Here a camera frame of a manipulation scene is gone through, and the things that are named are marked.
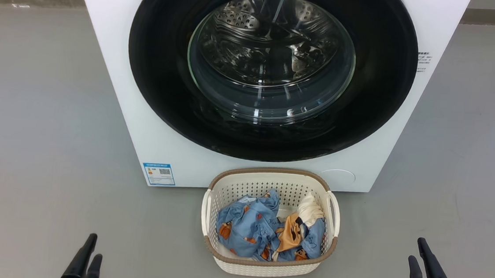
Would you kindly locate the black round glass washer door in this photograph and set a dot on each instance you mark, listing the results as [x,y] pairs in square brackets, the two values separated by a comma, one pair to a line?
[161,61]

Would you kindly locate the printed text label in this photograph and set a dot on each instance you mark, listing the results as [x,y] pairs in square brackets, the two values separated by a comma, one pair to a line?
[423,62]

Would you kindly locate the small white floor sticker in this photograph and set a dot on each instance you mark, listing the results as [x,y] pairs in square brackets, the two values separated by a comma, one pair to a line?
[20,6]

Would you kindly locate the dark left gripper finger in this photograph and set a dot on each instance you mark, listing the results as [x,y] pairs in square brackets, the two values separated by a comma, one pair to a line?
[94,273]
[77,267]

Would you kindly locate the cream laundry basket brown rim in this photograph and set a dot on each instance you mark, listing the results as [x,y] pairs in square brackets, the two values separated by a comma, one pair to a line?
[271,179]

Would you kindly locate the white front-load washing machine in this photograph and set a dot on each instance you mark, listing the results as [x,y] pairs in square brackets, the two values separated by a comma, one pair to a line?
[115,80]

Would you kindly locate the round white filter cover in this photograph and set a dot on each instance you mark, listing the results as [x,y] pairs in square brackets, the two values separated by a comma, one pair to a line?
[338,179]

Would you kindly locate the stainless steel washing machine drum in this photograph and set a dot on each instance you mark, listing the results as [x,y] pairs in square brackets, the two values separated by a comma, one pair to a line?
[256,29]

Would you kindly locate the blue energy label sticker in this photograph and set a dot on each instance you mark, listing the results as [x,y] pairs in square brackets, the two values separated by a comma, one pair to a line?
[159,174]

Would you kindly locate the blue bear print garment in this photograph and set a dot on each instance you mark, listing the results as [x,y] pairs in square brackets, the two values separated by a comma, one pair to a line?
[245,223]

